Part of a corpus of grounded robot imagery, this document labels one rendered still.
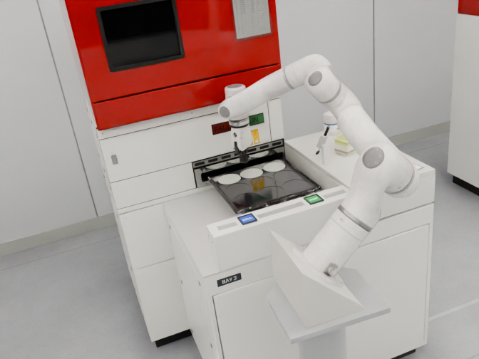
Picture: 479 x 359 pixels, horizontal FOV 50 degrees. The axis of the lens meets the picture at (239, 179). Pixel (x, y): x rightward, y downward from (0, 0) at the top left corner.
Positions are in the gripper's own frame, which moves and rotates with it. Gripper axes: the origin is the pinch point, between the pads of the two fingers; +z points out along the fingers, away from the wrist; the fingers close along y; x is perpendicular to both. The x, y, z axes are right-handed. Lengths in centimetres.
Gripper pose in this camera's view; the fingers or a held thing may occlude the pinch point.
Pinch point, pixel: (243, 158)
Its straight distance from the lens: 217.3
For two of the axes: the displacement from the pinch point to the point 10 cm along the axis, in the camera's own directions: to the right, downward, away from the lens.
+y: 4.6, -4.3, 7.8
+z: 1.1, 9.0, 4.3
